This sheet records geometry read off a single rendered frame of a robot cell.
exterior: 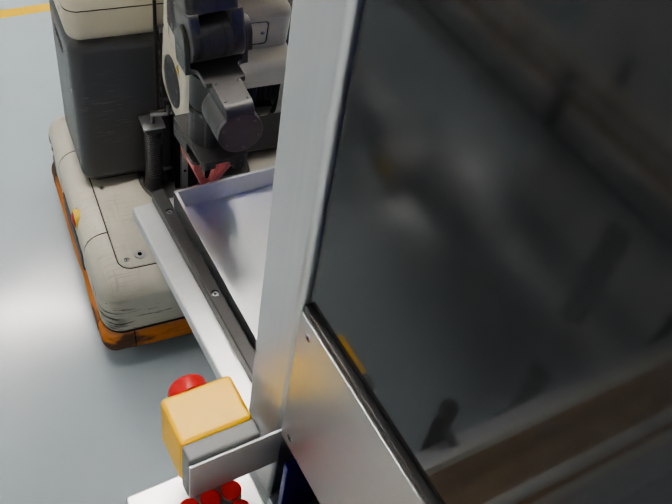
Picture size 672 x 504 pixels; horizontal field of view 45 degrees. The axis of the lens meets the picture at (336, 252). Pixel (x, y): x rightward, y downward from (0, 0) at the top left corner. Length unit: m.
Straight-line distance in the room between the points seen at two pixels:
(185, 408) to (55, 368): 1.31
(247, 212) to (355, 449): 0.59
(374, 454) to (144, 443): 1.38
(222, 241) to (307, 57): 0.63
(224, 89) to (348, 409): 0.48
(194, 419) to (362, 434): 0.22
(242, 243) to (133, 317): 0.84
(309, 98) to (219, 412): 0.36
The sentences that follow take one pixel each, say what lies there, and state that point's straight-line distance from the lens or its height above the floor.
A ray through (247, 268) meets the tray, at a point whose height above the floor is 0.88.
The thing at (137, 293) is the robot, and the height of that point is 0.25.
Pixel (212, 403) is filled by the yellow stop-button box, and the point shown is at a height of 1.03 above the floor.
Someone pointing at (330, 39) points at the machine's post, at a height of 1.44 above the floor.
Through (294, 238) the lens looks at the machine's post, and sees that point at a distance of 0.60.
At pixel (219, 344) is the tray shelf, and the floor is 0.88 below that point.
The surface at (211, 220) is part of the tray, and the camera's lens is 1.14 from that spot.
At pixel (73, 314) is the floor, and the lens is 2.17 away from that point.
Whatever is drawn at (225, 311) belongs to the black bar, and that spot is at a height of 0.90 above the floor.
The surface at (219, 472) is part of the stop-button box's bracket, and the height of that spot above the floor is 0.99.
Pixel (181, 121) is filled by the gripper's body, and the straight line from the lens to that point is 1.12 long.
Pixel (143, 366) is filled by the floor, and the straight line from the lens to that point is 2.06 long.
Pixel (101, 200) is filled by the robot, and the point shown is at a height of 0.28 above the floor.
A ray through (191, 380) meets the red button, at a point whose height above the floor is 1.01.
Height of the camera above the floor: 1.70
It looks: 47 degrees down
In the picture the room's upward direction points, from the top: 11 degrees clockwise
